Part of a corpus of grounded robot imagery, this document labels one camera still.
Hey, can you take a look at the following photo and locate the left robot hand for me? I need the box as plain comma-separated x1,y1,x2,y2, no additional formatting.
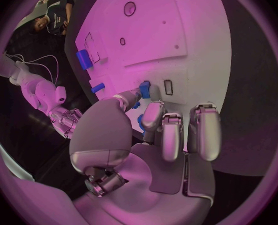
69,89,222,225

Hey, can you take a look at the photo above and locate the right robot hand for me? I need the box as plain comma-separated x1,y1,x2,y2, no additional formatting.
48,107,83,140

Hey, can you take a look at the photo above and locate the blue block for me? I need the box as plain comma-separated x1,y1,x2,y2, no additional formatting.
139,80,152,100

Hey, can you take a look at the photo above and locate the white task board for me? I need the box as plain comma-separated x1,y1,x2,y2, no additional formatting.
74,0,232,153

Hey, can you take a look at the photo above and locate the short blue cylinder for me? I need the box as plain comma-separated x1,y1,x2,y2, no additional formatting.
90,82,106,94

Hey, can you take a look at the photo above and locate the blue gear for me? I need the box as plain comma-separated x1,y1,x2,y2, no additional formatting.
137,113,146,137

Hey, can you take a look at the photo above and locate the large blue cylinder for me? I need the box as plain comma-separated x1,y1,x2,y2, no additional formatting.
75,49,93,71

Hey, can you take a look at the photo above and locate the person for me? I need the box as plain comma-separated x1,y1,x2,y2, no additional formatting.
32,0,75,37

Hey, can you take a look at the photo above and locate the white cable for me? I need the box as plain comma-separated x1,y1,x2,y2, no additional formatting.
2,50,27,65
23,55,60,86

